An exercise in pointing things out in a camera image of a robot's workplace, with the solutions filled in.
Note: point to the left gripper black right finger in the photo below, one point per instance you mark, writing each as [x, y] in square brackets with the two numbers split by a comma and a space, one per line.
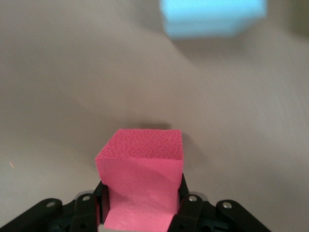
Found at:
[190, 215]

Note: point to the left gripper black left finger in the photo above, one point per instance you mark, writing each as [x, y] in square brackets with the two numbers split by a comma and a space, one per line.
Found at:
[83, 212]

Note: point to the red foam cube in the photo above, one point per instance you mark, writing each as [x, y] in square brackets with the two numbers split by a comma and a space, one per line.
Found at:
[140, 169]

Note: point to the blue foam cube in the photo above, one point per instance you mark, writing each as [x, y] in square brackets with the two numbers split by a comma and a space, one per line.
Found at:
[212, 17]

